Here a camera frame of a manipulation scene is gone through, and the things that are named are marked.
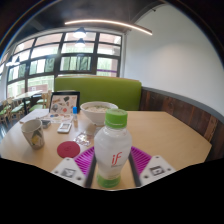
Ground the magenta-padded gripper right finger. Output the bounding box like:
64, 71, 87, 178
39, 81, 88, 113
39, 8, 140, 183
127, 145, 177, 188

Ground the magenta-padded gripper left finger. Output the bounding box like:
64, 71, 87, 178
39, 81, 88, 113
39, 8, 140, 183
51, 146, 98, 188

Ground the clear drink bottle green cap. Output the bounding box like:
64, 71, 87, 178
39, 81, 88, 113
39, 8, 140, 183
93, 108, 133, 189

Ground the flat round red coaster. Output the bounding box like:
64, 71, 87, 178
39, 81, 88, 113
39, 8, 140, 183
56, 140, 81, 159

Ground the clear plastic wrapper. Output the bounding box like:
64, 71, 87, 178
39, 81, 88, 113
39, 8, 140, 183
73, 131, 95, 148

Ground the small white flat device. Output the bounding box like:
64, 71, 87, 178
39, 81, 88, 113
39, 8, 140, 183
56, 121, 73, 134

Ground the grey mug with print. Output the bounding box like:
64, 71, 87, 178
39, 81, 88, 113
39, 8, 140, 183
20, 118, 46, 150

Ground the colourful sticker sheet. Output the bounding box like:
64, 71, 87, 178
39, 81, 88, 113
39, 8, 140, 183
39, 112, 74, 124

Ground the small blue-capped bottle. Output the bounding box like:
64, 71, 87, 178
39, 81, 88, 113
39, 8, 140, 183
72, 106, 79, 122

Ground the white bowl of noodle soup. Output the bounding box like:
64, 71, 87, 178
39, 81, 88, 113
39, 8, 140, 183
79, 100, 119, 127

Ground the group of wooden green-seat chairs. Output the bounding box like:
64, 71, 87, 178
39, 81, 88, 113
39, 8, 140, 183
0, 89, 53, 126

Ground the green upholstered bench backrest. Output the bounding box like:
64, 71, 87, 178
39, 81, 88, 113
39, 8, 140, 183
54, 75, 143, 112

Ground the light wooden dining table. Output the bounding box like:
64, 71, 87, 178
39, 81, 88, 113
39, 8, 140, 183
13, 89, 44, 115

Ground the group of pendant lamps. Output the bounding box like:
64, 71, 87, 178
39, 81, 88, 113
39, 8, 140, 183
4, 26, 88, 68

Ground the curved ceiling light strip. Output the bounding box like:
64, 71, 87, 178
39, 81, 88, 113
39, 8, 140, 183
64, 18, 154, 36

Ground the black-framed window wall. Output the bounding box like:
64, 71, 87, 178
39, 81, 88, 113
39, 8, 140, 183
0, 30, 124, 101

